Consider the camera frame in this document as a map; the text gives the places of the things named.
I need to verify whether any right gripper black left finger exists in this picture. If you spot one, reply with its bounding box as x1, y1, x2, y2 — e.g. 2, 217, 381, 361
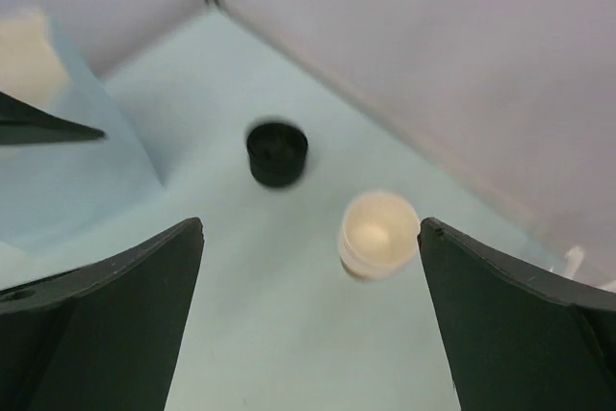
1, 218, 202, 410

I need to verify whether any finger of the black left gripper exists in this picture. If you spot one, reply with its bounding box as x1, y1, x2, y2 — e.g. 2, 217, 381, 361
0, 92, 106, 145

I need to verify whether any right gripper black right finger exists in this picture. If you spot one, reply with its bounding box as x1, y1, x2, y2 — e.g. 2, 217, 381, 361
418, 218, 615, 410

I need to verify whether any light blue paper bag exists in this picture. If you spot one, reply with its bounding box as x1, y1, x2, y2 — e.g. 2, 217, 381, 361
0, 6, 167, 282

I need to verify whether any stack of brown paper cups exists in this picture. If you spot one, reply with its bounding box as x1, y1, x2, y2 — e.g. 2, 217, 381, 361
337, 190, 421, 281

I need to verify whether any stack of black lids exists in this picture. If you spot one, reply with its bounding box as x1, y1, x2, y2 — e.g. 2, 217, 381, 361
245, 118, 309, 189

